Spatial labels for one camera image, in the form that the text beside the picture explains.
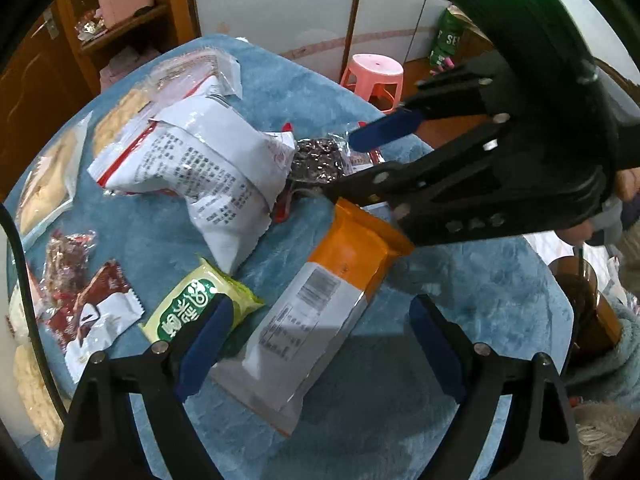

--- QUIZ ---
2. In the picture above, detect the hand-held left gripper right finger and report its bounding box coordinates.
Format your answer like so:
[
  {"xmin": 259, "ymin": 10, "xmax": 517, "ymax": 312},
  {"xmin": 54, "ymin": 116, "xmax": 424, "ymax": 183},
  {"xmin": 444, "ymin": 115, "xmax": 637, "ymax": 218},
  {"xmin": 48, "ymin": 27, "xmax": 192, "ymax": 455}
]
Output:
[{"xmin": 409, "ymin": 294, "xmax": 584, "ymax": 480}]

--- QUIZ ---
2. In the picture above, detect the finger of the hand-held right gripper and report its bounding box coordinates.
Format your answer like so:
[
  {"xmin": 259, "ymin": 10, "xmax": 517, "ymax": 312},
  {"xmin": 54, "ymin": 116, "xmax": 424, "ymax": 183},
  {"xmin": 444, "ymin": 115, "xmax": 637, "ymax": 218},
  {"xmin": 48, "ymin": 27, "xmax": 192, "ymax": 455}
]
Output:
[
  {"xmin": 347, "ymin": 55, "xmax": 512, "ymax": 152},
  {"xmin": 289, "ymin": 114, "xmax": 514, "ymax": 217}
]

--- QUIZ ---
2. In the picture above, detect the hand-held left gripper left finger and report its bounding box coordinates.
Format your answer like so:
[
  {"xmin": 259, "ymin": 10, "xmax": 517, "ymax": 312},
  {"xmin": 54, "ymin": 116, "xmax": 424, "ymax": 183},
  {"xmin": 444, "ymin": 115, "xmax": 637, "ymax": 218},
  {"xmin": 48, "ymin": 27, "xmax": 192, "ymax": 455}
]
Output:
[{"xmin": 56, "ymin": 292, "xmax": 236, "ymax": 480}]

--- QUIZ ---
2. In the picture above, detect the green yellow snack packet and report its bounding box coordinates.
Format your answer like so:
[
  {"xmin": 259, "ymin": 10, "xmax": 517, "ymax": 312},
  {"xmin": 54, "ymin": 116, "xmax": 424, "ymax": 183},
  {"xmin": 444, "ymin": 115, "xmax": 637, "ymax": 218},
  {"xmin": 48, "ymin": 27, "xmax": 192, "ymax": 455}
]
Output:
[{"xmin": 139, "ymin": 257, "xmax": 266, "ymax": 361}]

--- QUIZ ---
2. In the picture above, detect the dark dried fruit packet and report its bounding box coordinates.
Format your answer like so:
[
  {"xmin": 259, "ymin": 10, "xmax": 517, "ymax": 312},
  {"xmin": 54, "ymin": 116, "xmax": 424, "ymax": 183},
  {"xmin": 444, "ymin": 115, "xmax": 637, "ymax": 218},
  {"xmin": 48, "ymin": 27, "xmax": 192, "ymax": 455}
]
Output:
[{"xmin": 287, "ymin": 134, "xmax": 387, "ymax": 192}]

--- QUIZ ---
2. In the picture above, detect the red-brown and white packet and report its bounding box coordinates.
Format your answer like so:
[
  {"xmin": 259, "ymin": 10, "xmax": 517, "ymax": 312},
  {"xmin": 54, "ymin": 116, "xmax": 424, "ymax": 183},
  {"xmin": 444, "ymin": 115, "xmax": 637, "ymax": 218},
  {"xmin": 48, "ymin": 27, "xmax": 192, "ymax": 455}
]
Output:
[{"xmin": 56, "ymin": 259, "xmax": 146, "ymax": 386}]

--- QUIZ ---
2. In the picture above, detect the orange and white packet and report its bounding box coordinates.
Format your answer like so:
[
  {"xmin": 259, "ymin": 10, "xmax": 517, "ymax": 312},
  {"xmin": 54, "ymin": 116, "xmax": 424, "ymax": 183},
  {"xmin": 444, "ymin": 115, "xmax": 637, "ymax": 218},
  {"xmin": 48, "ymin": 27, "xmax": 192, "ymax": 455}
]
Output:
[{"xmin": 209, "ymin": 198, "xmax": 417, "ymax": 437}]

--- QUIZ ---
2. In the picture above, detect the clear rice cracker packet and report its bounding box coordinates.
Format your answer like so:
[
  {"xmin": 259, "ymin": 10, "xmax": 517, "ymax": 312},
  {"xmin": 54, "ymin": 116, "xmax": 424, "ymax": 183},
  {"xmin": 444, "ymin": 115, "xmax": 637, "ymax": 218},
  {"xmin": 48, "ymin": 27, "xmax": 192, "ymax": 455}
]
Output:
[
  {"xmin": 6, "ymin": 267, "xmax": 32, "ymax": 347},
  {"xmin": 16, "ymin": 111, "xmax": 94, "ymax": 251},
  {"xmin": 92, "ymin": 87, "xmax": 157, "ymax": 162},
  {"xmin": 12, "ymin": 344, "xmax": 69, "ymax": 450}
]

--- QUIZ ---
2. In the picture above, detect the person's right hand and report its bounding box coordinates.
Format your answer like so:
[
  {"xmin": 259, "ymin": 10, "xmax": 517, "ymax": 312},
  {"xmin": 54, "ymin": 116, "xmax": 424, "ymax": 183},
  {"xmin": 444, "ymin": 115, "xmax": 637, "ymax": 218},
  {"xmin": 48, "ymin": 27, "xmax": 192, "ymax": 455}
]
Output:
[{"xmin": 557, "ymin": 166, "xmax": 640, "ymax": 248}]

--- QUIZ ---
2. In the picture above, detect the pink plastic stool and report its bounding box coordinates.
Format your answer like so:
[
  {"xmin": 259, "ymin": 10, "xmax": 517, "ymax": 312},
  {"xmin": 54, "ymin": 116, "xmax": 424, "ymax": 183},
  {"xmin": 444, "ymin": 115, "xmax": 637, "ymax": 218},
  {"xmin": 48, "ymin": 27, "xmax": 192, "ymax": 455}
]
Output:
[{"xmin": 339, "ymin": 53, "xmax": 406, "ymax": 114}]

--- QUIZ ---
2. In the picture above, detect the blue plush blanket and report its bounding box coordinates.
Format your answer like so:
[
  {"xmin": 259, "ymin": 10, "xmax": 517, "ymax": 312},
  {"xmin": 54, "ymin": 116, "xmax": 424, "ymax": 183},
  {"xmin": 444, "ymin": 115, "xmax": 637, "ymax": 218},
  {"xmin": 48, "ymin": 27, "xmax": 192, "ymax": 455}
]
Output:
[{"xmin": 4, "ymin": 34, "xmax": 574, "ymax": 480}]

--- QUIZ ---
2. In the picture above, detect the green printed bag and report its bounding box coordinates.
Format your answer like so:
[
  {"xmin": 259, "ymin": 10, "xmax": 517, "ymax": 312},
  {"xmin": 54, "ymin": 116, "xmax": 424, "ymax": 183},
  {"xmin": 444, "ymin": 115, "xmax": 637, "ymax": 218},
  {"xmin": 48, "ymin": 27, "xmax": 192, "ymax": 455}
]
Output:
[{"xmin": 428, "ymin": 6, "xmax": 467, "ymax": 72}]

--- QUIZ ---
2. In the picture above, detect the small red packet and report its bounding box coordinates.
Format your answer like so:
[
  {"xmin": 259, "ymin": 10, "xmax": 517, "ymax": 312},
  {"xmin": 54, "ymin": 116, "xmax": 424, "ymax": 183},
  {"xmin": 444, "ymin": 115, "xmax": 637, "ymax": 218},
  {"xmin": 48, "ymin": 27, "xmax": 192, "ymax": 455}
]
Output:
[{"xmin": 270, "ymin": 180, "xmax": 302, "ymax": 224}]

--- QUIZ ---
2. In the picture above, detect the brown plastic container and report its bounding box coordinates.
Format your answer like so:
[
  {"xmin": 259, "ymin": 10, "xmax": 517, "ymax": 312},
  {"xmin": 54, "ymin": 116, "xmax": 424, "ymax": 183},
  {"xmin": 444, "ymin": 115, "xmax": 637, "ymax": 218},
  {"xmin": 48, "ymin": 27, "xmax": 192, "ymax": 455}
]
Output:
[{"xmin": 547, "ymin": 254, "xmax": 627, "ymax": 367}]

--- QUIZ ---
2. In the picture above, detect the light sliding wardrobe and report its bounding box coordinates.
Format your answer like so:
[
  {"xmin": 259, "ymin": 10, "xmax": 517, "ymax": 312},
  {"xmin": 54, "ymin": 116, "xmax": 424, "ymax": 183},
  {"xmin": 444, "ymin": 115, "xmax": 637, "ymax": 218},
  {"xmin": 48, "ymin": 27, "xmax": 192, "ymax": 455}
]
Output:
[{"xmin": 189, "ymin": 0, "xmax": 453, "ymax": 63}]

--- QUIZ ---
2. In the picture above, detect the clear red jerky packet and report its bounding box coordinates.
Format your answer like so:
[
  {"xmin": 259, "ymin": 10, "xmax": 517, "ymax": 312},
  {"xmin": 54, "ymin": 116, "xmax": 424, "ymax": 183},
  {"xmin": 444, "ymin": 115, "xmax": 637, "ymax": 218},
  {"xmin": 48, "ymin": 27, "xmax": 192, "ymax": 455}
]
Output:
[{"xmin": 39, "ymin": 229, "xmax": 99, "ymax": 313}]

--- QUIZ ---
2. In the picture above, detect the large white snack bag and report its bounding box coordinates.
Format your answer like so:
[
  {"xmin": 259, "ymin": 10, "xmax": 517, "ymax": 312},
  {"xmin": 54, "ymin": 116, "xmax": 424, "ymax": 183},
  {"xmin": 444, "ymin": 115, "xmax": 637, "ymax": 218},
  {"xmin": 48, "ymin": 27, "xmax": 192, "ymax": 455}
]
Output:
[{"xmin": 87, "ymin": 94, "xmax": 297, "ymax": 275}]

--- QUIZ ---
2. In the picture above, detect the teal fleece cloth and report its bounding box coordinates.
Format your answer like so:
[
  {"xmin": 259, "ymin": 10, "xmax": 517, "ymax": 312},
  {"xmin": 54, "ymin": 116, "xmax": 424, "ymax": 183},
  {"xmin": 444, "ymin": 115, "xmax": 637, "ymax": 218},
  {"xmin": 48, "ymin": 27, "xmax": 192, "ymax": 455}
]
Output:
[{"xmin": 565, "ymin": 297, "xmax": 640, "ymax": 401}]

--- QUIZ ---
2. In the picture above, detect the clear pink snack packet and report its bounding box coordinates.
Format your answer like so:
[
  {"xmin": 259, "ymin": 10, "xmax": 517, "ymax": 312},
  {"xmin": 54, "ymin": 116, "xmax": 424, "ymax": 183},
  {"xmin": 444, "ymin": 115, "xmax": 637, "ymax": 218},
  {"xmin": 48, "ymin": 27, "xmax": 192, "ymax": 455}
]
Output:
[{"xmin": 149, "ymin": 46, "xmax": 244, "ymax": 107}]

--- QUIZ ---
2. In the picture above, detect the pink folded cloth stack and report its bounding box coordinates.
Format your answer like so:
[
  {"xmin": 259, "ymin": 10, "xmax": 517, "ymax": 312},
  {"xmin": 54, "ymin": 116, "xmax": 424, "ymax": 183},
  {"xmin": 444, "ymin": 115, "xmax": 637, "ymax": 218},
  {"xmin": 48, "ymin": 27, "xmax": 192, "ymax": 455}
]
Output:
[{"xmin": 99, "ymin": 44, "xmax": 162, "ymax": 92}]

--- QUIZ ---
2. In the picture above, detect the wooden cabinet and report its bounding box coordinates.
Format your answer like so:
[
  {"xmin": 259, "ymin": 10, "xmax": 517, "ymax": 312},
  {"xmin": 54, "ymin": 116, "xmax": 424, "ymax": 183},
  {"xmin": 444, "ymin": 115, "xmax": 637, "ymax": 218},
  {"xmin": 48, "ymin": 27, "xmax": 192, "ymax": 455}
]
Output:
[{"xmin": 0, "ymin": 0, "xmax": 202, "ymax": 202}]

